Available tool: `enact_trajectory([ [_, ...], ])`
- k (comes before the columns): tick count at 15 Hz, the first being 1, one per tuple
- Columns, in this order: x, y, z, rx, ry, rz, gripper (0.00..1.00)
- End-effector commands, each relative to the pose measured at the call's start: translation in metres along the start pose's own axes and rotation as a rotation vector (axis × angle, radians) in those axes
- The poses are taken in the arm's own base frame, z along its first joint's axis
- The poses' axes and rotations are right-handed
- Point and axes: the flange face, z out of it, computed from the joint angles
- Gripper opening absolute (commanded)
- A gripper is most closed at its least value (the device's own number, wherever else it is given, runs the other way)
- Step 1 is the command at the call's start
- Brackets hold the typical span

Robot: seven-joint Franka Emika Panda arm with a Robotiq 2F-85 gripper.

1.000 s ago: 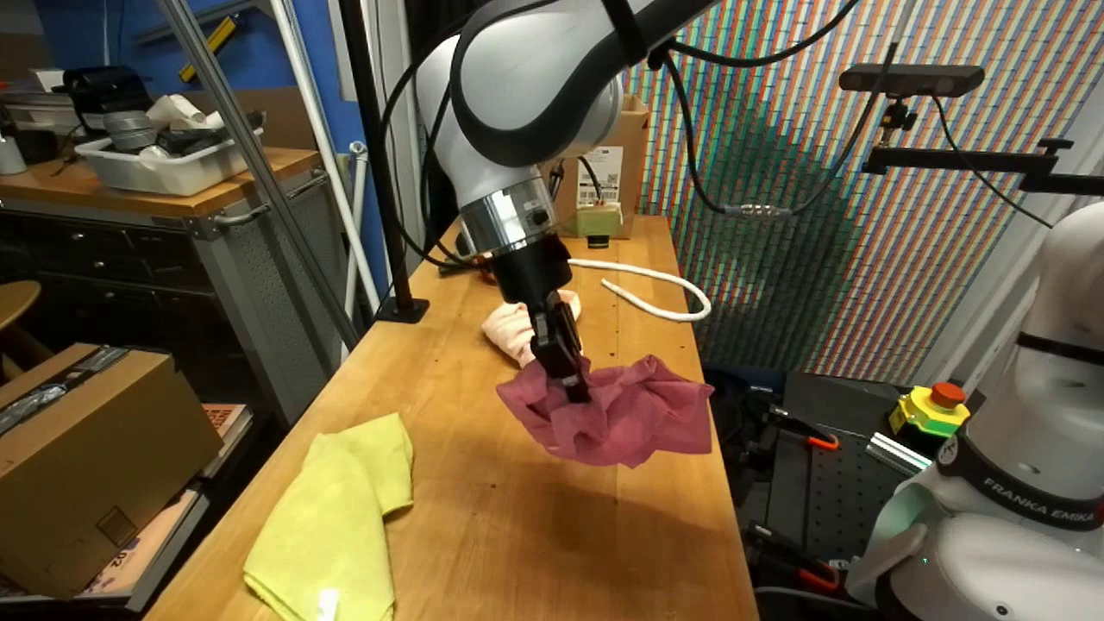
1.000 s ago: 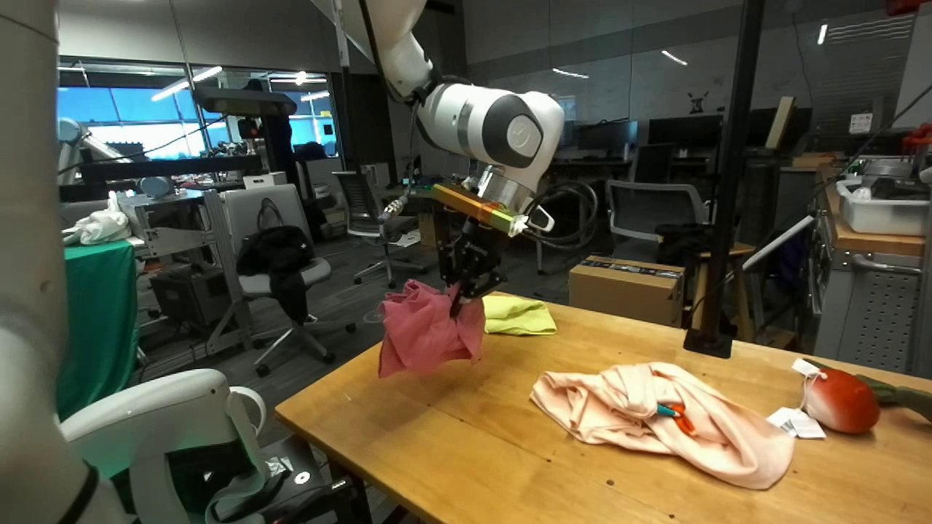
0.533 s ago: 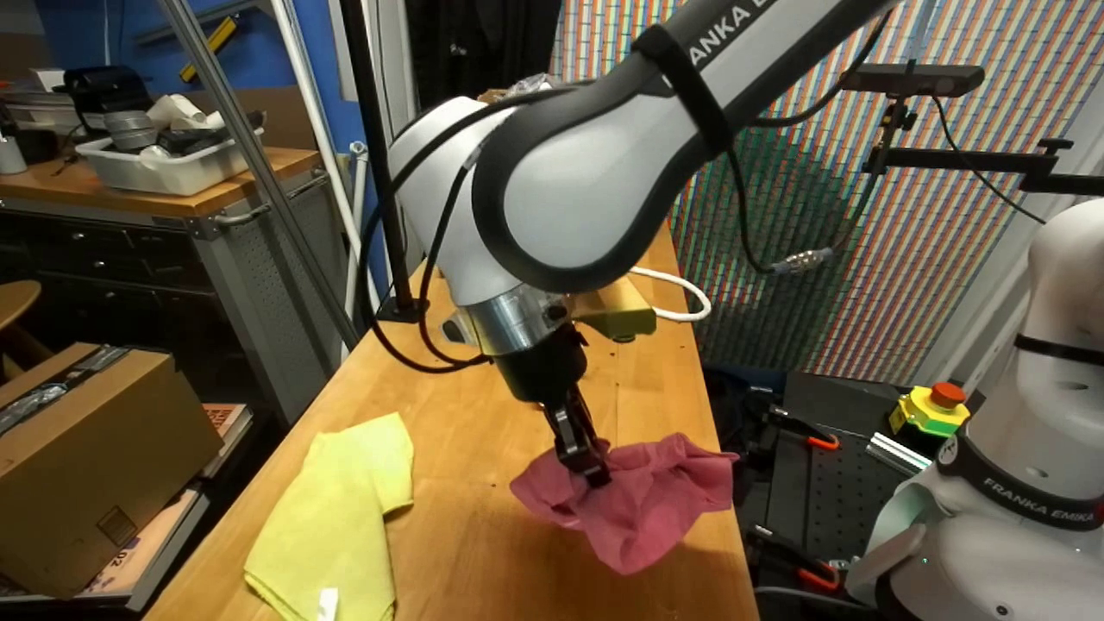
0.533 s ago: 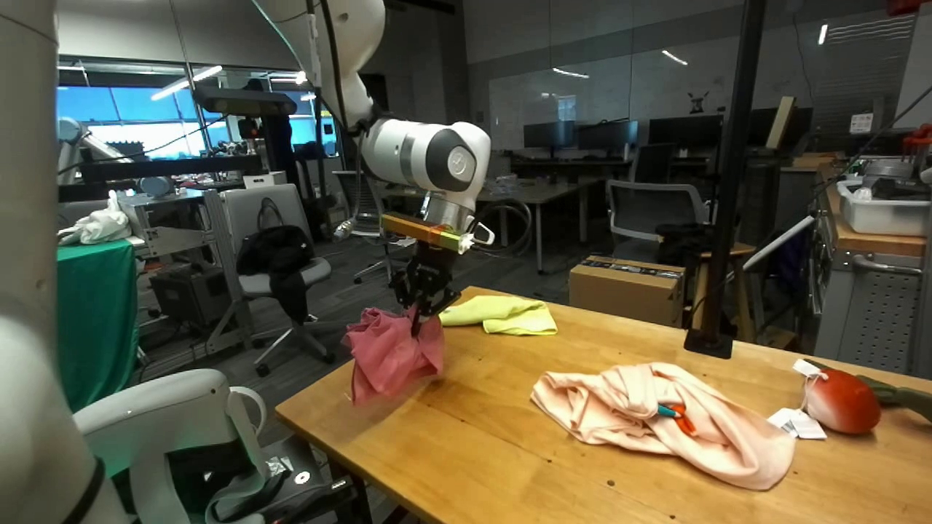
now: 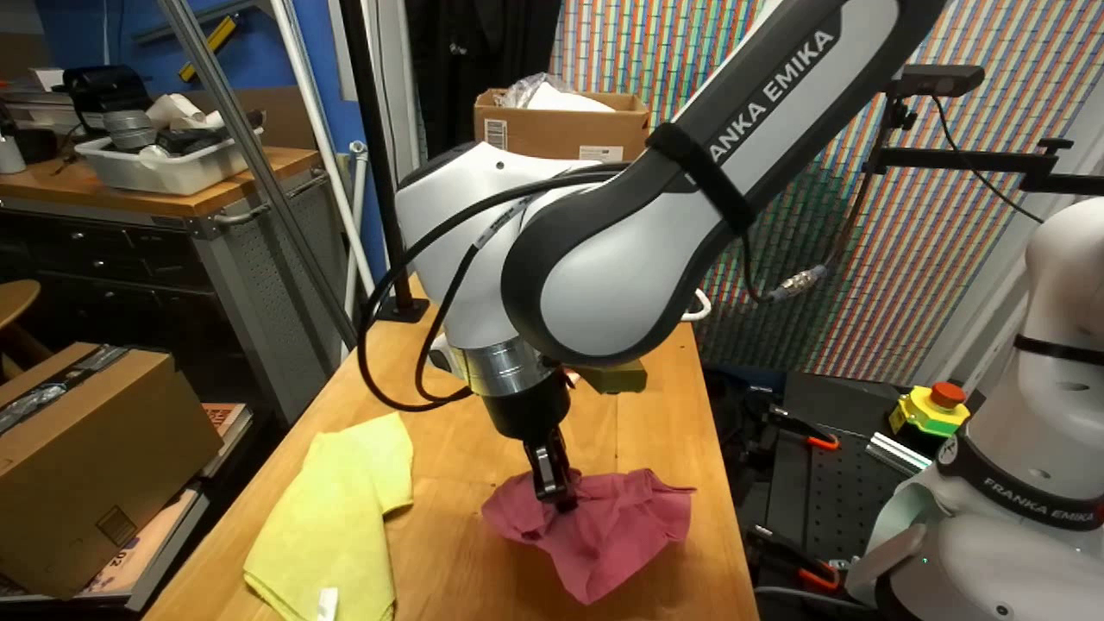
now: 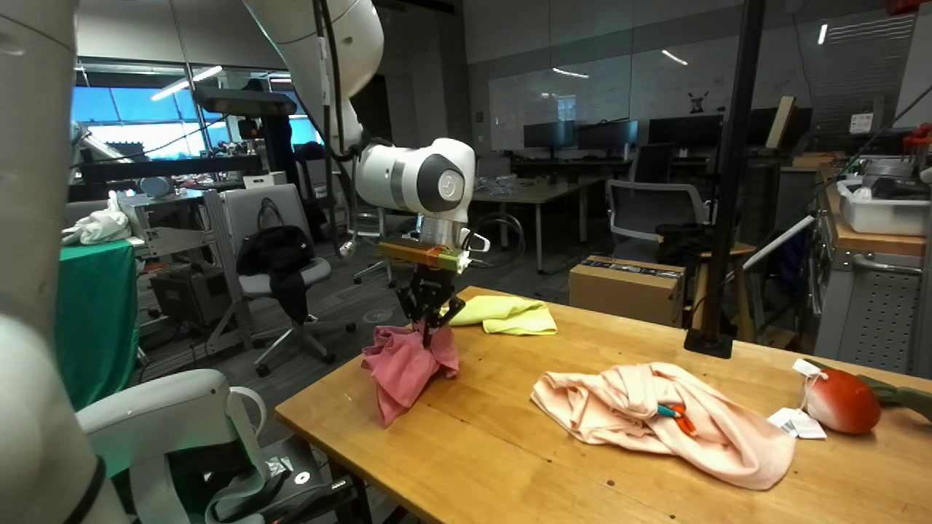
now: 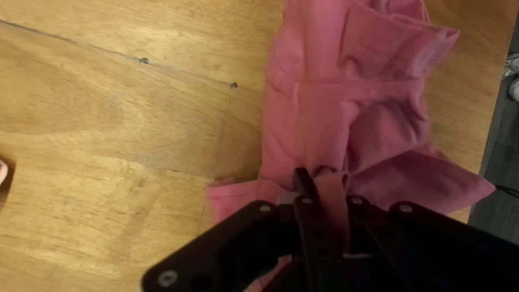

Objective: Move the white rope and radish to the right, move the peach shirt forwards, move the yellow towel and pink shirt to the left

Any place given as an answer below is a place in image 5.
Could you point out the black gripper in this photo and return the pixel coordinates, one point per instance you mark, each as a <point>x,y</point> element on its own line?
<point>530,409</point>

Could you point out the pink cloth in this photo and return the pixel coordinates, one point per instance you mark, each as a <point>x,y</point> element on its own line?
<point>599,538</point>

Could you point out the yellow-green cloth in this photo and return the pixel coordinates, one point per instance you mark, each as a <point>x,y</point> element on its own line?
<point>331,518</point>

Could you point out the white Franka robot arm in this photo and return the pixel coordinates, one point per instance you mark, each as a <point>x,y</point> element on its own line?
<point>641,230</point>

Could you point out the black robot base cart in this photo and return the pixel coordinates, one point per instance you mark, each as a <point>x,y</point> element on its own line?
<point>839,483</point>

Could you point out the black orange clamp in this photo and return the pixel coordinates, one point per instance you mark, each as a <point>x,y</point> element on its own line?
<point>810,435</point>
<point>810,569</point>

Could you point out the small labelled cardboard box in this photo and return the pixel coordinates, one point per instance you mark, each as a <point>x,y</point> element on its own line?
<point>552,125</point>

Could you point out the black stand pole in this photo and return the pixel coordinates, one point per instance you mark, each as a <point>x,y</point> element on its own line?
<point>380,175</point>

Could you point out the clear plastic bag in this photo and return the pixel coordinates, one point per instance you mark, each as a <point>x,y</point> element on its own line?
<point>540,91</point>

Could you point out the yellow red emergency stop button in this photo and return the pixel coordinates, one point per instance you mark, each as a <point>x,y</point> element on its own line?
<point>928,416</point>

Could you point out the wood-topped grey workbench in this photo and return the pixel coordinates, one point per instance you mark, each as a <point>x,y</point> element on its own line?
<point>230,264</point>

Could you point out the perforated backdrop screen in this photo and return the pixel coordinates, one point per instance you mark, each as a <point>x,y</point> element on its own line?
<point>899,288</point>

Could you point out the black curtain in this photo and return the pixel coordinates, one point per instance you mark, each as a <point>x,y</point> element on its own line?
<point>448,69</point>

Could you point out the white slanted pole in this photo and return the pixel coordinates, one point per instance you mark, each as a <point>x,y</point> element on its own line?
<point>315,108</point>

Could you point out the slanted grey metal pole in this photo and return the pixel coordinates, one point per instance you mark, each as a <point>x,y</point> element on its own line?
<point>247,149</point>

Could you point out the large taped cardboard box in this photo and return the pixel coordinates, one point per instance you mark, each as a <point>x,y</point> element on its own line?
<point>91,460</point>

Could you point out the white plastic bin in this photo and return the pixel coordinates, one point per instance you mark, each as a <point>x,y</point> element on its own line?
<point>161,175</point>

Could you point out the round wooden stool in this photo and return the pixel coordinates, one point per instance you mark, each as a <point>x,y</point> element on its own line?
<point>15,301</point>

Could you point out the black desktop device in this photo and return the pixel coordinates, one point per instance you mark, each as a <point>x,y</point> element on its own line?
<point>99,88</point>

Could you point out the yellow wrist camera mount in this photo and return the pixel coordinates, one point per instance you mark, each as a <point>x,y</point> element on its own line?
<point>615,372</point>

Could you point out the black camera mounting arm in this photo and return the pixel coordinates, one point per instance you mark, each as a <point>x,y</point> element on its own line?
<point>978,160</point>

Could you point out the black bar camera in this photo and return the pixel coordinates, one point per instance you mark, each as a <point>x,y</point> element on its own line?
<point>942,77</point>

